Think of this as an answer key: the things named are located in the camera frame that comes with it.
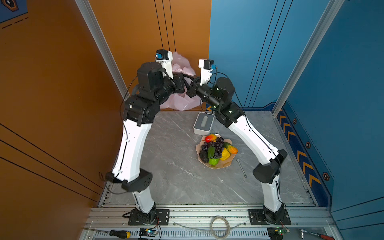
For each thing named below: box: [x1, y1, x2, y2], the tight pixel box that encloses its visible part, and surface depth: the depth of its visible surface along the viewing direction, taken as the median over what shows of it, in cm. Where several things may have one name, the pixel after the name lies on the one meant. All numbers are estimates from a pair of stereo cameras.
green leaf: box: [207, 145, 216, 159], surface depth 86 cm
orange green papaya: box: [223, 142, 239, 154], surface depth 91 cm
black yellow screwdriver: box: [83, 227, 132, 239], surface depth 70 cm
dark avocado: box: [199, 150, 209, 163], surface depth 88 cm
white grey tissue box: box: [193, 112, 215, 136], surface depth 106 cm
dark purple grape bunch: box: [201, 137, 224, 158], surface depth 88 cm
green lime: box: [208, 158, 220, 166], surface depth 88 cm
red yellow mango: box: [205, 134, 217, 143], surface depth 98 cm
